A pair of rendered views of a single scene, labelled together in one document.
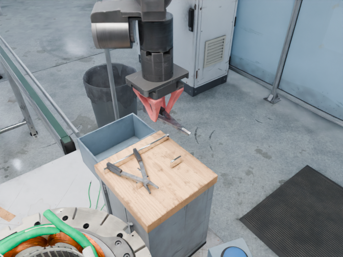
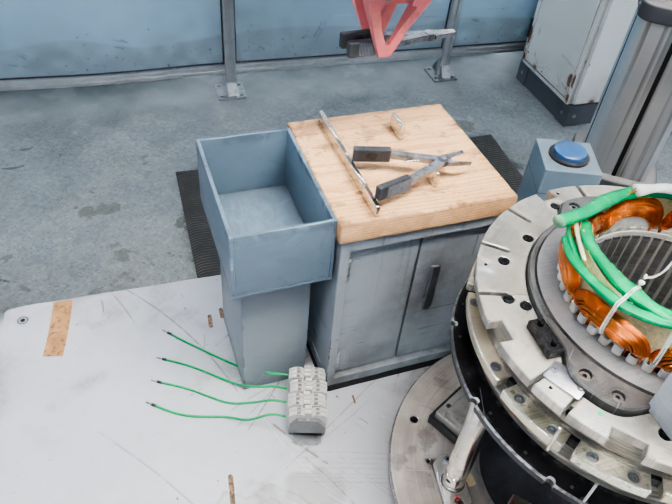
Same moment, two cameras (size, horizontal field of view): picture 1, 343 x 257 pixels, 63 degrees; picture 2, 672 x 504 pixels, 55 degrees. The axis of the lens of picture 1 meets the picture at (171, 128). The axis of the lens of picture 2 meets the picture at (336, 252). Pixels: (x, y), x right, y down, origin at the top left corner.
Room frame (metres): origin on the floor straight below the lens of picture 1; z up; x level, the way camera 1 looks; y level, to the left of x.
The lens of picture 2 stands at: (0.30, 0.63, 1.48)
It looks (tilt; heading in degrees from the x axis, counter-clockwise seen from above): 44 degrees down; 287
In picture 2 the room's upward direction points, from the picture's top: 6 degrees clockwise
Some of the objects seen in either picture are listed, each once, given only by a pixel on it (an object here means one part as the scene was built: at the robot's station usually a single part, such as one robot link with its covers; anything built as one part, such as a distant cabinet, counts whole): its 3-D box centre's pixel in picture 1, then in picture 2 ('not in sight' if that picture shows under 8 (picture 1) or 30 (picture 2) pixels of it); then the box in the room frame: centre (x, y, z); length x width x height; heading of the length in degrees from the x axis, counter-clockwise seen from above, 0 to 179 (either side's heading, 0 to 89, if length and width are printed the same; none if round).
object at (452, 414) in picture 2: not in sight; (463, 410); (0.26, 0.16, 0.83); 0.05 x 0.04 x 0.02; 66
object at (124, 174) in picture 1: (133, 177); (427, 170); (0.38, 0.08, 1.09); 0.06 x 0.01 x 0.01; 65
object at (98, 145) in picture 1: (123, 173); (262, 272); (0.54, 0.14, 0.92); 0.17 x 0.11 x 0.28; 130
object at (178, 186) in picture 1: (154, 173); (395, 166); (0.42, 0.04, 1.05); 0.20 x 0.19 x 0.02; 40
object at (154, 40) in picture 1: (152, 30); not in sight; (0.46, 0.03, 1.36); 0.07 x 0.06 x 0.07; 91
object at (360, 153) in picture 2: (137, 156); (371, 154); (0.44, 0.07, 1.09); 0.04 x 0.01 x 0.02; 25
